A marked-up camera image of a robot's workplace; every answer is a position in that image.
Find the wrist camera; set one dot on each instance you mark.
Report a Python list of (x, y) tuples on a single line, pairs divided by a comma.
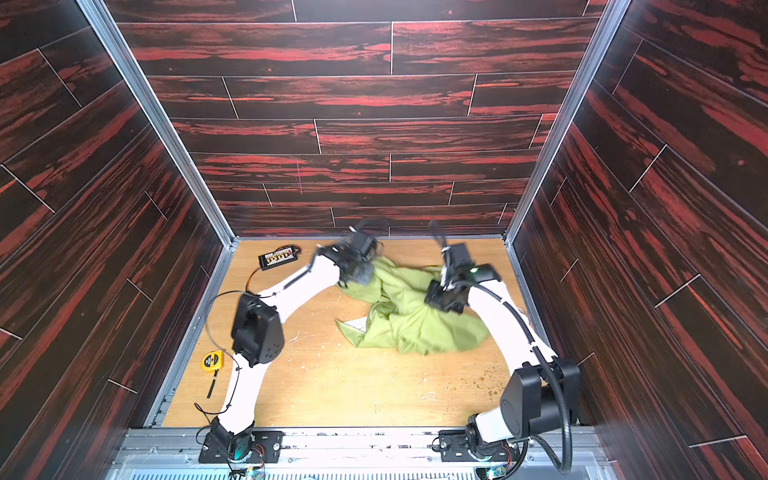
[(456, 258), (362, 244)]

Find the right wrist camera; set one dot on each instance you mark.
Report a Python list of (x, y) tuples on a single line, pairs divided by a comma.
[(456, 258)]

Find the green jacket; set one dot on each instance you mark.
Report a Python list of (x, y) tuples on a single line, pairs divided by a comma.
[(400, 319)]

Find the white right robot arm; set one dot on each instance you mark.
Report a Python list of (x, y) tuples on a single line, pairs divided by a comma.
[(543, 389)]

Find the yellow tape measure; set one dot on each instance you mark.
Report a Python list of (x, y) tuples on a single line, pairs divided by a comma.
[(212, 363)]

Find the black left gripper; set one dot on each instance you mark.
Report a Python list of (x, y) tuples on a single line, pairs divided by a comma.
[(349, 267)]

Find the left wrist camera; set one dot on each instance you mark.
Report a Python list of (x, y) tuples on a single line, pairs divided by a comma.
[(362, 244)]

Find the black battery pack with wires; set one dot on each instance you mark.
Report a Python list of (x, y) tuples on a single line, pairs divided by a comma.
[(281, 256)]

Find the aluminium front rail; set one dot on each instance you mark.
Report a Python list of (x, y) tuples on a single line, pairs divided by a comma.
[(328, 453)]

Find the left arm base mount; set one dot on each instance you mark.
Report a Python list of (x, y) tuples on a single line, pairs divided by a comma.
[(249, 446)]

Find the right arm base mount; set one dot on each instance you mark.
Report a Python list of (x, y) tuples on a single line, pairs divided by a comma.
[(474, 447)]

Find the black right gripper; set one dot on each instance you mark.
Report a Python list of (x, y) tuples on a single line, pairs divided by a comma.
[(442, 297)]

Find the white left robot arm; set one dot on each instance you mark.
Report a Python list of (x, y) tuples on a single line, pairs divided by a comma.
[(257, 330)]

